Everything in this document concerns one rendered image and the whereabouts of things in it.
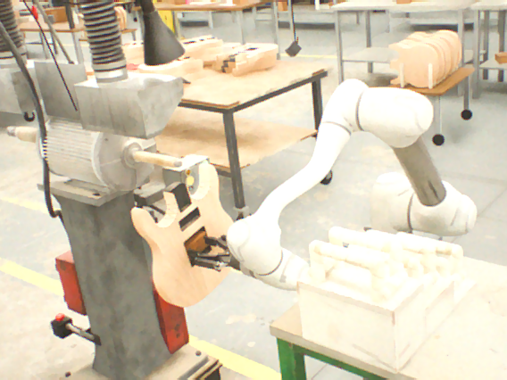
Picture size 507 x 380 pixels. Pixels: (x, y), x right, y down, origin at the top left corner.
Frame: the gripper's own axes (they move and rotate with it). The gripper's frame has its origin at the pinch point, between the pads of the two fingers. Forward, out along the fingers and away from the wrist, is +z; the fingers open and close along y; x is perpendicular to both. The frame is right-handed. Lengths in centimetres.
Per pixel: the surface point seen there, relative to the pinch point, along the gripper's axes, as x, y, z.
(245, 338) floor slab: -110, 54, 58
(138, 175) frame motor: 16.2, 9.1, 30.7
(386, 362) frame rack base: -2, -17, -76
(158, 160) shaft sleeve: 25.1, 7.7, 15.6
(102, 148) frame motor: 31.4, -0.1, 31.6
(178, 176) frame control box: 6.3, 25.3, 31.1
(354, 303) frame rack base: 11, -15, -68
